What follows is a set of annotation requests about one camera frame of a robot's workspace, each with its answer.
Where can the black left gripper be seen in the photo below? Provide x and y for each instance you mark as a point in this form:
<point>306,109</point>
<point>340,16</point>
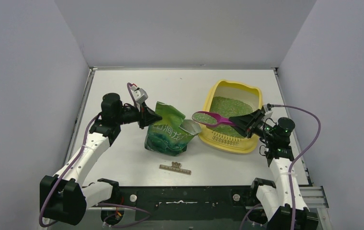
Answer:
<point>145,118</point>

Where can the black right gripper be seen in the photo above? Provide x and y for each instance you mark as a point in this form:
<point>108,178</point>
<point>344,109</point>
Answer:
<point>253,122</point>

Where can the yellow litter box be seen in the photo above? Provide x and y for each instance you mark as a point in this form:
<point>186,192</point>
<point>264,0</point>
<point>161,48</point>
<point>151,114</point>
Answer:
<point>234,143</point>

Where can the green cat litter bag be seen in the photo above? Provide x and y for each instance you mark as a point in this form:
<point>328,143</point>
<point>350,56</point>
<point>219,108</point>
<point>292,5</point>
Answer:
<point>170,135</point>

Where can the magenta plastic scoop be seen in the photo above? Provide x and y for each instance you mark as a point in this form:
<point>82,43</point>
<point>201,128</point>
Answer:
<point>210,119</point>

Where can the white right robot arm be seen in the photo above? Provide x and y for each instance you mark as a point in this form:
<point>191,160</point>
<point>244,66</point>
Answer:
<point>280,197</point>

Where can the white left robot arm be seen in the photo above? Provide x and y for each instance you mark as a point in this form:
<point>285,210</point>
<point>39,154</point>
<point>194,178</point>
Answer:
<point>62,197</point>

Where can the green litter granules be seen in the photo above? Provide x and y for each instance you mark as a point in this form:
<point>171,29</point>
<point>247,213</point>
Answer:
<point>227,107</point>

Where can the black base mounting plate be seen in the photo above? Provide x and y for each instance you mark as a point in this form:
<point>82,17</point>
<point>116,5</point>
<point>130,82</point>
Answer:
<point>189,202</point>

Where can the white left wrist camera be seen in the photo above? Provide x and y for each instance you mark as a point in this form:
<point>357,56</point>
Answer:
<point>139,95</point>

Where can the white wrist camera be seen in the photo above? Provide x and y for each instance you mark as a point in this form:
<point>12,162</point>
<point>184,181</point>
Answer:
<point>267,110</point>
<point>139,95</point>

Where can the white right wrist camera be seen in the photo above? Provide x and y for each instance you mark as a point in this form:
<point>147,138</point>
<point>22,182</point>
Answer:
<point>267,110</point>

